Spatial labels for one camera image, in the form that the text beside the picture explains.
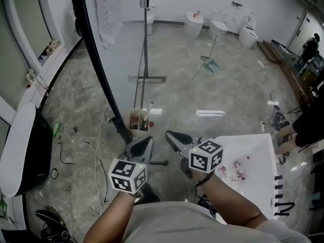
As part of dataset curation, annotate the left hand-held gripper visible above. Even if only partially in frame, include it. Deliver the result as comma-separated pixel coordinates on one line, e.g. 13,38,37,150
108,135,154,194

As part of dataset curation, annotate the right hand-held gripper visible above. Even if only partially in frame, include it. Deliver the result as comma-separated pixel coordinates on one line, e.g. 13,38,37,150
165,130,225,180

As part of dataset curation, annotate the white marker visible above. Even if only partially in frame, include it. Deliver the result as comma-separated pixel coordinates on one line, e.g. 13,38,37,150
143,101,154,128

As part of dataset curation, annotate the person's right forearm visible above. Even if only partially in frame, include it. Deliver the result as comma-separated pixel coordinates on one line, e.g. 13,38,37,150
194,171,269,228

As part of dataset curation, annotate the person's left forearm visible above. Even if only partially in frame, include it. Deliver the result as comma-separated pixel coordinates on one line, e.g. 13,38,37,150
83,191,139,243

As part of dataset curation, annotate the cluster of small red packets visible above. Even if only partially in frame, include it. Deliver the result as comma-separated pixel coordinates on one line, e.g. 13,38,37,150
217,155,251,182

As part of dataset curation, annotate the person's black shoe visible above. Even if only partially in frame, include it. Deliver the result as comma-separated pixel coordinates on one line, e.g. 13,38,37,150
139,182,161,204

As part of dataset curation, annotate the beige pen holder box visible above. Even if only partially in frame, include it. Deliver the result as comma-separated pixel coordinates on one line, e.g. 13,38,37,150
126,107,152,139

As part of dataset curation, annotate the person's grey shirt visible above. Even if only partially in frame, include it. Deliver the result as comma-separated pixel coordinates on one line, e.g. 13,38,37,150
121,201,312,243

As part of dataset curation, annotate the green bottle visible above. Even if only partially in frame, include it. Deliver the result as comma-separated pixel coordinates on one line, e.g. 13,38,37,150
52,121,62,138

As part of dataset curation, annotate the row of black hooks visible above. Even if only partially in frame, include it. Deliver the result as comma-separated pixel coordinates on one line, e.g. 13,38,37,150
273,174,296,217

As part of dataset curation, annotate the black and white bathtub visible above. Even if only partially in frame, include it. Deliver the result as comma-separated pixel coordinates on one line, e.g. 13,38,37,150
0,102,54,198

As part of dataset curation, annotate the black pole stand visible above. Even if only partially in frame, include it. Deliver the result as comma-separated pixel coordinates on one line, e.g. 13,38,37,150
128,0,167,109

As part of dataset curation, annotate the white power strip with plugs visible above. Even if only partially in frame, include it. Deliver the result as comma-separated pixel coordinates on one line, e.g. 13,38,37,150
26,68,51,97

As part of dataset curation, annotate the white toilet with tank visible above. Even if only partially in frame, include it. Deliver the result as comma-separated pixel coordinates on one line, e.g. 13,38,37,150
208,9,229,42

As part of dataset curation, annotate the blue water jug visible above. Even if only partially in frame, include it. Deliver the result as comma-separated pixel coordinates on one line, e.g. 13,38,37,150
305,54,324,76

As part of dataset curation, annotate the clutter on window sill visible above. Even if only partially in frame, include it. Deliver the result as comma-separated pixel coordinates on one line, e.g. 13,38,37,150
37,39,63,66

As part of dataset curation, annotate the white toilet behind pole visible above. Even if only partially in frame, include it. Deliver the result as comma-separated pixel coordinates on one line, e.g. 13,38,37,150
146,4,156,36

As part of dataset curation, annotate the white door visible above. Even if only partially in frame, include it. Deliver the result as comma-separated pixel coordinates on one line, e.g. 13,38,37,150
287,10,322,56

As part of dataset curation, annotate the long black cable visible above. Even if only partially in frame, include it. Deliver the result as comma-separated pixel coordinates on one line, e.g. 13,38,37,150
99,158,110,204

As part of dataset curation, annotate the black wrist strap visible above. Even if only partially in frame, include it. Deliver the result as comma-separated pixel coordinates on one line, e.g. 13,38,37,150
194,172,215,187

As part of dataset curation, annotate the thin white cable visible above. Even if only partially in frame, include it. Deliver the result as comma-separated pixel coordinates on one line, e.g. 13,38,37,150
94,100,109,215

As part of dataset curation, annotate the short black cable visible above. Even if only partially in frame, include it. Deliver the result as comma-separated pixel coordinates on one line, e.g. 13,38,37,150
57,141,75,166

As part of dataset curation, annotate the white floor cable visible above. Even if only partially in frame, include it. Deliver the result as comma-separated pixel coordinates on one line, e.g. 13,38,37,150
237,69,267,122

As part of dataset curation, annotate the tangle of cables and tools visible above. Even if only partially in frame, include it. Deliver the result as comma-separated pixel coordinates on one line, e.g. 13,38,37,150
267,92,291,132

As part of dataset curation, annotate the black cable bundle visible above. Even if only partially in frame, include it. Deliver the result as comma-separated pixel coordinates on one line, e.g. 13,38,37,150
34,208,78,243

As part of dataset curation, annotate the dustpan with long handle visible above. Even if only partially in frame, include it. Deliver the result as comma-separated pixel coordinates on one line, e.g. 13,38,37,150
191,35,221,80

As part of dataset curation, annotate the black board frame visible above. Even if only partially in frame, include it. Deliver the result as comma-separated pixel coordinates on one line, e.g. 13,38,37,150
70,0,134,145

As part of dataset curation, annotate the white round basin pedestal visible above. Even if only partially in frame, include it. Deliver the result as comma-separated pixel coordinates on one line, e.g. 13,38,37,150
184,11,205,40

